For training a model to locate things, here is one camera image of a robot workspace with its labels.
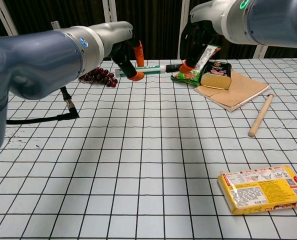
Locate white black checkered tablecloth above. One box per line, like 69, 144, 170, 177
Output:
0, 57, 297, 240

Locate brown kraft notebook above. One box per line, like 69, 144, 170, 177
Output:
194, 70, 271, 113

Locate wooden rolling stick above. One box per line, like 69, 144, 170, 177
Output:
247, 92, 275, 138

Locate white green marker pen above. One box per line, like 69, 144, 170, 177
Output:
114, 64, 167, 78

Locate green snack bag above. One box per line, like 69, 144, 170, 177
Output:
170, 44, 222, 87

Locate yellow food package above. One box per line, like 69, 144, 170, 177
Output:
217, 164, 297, 216

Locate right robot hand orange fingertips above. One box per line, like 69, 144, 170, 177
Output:
179, 0, 229, 76

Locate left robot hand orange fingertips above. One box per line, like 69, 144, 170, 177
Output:
92, 21, 147, 82

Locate dark red grape bunch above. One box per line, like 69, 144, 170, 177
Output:
78, 67, 119, 88

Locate black gold luncheon meat can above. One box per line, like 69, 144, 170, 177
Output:
200, 59, 233, 91

